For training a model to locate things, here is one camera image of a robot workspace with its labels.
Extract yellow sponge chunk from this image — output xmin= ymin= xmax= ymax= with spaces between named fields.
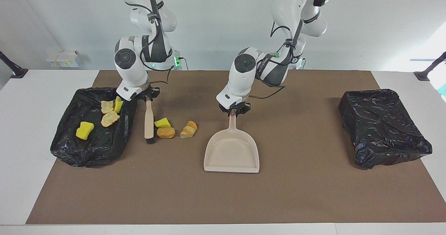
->
xmin=76 ymin=121 xmax=95 ymax=140

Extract brown toy bread roll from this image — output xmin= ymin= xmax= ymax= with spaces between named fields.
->
xmin=156 ymin=127 xmax=176 ymax=139

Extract beige plastic dustpan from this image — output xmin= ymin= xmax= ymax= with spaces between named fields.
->
xmin=203 ymin=114 xmax=260 ymax=174

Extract white wall socket box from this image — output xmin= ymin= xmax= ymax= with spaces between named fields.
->
xmin=46 ymin=51 xmax=84 ymax=68

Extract black bag lined bin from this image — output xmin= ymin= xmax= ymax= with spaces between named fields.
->
xmin=338 ymin=89 xmax=433 ymax=169
xmin=50 ymin=87 xmax=138 ymax=168

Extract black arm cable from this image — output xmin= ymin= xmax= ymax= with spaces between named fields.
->
xmin=249 ymin=19 xmax=303 ymax=99
xmin=125 ymin=0 xmax=175 ymax=85

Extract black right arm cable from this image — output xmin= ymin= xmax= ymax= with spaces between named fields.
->
xmin=125 ymin=0 xmax=175 ymax=85

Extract beige hand brush black bristles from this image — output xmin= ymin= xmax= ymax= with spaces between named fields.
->
xmin=144 ymin=99 xmax=156 ymax=145

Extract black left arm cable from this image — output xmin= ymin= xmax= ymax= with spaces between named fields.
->
xmin=249 ymin=19 xmax=303 ymax=99

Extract brown table mat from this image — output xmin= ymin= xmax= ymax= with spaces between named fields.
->
xmin=26 ymin=70 xmax=446 ymax=225

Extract striped toy croissant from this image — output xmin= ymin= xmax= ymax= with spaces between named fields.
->
xmin=180 ymin=121 xmax=198 ymax=139

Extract black stand leg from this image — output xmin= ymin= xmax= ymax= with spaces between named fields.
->
xmin=414 ymin=52 xmax=446 ymax=81
xmin=0 ymin=51 xmax=29 ymax=79

